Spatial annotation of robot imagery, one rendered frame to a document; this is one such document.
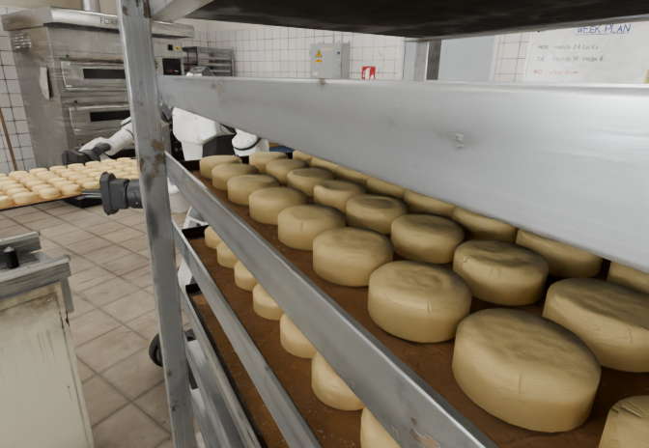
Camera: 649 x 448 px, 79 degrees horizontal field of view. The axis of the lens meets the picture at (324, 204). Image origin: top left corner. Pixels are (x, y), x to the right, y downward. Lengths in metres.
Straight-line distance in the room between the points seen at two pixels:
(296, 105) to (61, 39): 4.79
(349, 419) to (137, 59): 0.42
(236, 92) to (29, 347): 1.31
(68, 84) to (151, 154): 4.38
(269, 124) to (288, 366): 0.19
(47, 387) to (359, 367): 1.45
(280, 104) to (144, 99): 0.34
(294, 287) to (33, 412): 1.44
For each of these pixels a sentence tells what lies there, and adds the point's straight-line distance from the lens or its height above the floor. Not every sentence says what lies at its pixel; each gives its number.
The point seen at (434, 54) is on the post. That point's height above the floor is 1.47.
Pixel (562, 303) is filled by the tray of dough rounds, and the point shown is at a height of 1.33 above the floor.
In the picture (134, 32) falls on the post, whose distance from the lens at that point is 0.52.
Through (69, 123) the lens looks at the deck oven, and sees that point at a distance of 4.93.
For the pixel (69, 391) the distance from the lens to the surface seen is 1.61.
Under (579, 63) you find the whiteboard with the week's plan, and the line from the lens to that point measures 4.60.
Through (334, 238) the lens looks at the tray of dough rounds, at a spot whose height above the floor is 1.33.
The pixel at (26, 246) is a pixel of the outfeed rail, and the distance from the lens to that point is 1.69.
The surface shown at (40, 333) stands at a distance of 1.48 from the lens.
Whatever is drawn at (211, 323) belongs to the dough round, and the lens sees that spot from 0.53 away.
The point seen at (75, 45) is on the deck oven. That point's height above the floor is 1.69.
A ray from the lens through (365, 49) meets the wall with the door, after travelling 5.29.
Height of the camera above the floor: 1.43
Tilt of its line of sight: 18 degrees down
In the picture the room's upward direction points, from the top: 1 degrees clockwise
